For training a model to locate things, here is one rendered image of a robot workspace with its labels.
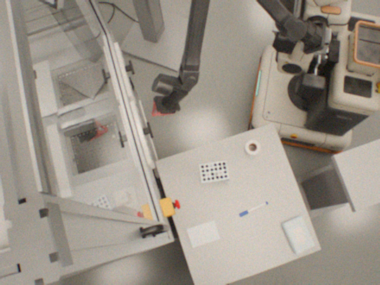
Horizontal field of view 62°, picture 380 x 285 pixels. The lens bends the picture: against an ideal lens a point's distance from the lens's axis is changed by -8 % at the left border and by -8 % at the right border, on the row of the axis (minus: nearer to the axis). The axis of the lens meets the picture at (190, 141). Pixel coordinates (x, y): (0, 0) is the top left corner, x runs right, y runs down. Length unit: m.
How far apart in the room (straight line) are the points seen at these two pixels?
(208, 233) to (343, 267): 1.23
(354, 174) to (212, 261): 0.77
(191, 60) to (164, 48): 1.44
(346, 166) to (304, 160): 0.78
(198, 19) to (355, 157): 1.00
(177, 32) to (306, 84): 1.26
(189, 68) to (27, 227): 0.95
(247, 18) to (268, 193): 1.65
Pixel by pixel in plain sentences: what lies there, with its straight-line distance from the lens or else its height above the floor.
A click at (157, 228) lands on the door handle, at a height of 1.53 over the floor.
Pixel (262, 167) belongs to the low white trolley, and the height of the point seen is 0.76.
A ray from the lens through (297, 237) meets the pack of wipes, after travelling 1.53.
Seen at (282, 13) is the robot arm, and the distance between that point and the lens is 1.23.
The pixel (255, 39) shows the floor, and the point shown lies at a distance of 2.72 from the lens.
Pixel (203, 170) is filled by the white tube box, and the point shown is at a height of 0.79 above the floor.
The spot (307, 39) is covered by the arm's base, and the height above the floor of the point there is 1.21.
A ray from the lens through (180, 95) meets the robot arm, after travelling 1.23.
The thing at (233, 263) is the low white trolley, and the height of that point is 0.76.
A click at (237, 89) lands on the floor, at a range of 2.50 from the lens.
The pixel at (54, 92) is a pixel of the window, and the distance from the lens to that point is 0.52.
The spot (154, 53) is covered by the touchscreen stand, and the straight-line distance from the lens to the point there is 2.60.
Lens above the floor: 2.28
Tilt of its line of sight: 75 degrees down
